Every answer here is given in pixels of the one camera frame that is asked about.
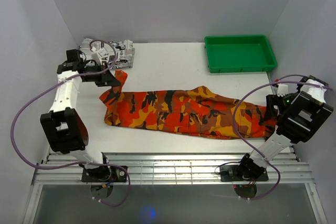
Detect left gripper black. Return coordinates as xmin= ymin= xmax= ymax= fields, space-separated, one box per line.
xmin=82 ymin=62 xmax=121 ymax=87

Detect orange camouflage trousers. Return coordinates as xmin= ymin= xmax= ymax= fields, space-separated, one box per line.
xmin=99 ymin=86 xmax=276 ymax=140

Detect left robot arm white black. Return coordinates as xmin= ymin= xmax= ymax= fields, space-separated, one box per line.
xmin=40 ymin=48 xmax=121 ymax=182

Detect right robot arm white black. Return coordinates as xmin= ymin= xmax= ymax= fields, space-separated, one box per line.
xmin=236 ymin=76 xmax=333 ymax=180

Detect folded newspaper print trousers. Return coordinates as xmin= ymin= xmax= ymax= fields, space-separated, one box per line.
xmin=79 ymin=38 xmax=135 ymax=70

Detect green plastic tray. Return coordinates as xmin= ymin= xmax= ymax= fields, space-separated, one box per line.
xmin=204 ymin=35 xmax=278 ymax=73

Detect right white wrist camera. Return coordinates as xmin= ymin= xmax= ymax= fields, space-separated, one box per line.
xmin=276 ymin=83 xmax=289 ymax=97

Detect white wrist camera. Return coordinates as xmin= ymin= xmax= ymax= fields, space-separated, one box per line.
xmin=276 ymin=83 xmax=289 ymax=97
xmin=90 ymin=46 xmax=107 ymax=65

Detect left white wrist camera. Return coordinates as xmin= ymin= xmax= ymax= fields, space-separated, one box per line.
xmin=90 ymin=46 xmax=107 ymax=65

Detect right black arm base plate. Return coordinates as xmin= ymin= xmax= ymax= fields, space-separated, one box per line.
xmin=218 ymin=163 xmax=269 ymax=182

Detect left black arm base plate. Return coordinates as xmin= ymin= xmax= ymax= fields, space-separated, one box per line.
xmin=81 ymin=166 xmax=127 ymax=183

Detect aluminium rail frame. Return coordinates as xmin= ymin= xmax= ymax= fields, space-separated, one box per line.
xmin=33 ymin=108 xmax=315 ymax=186

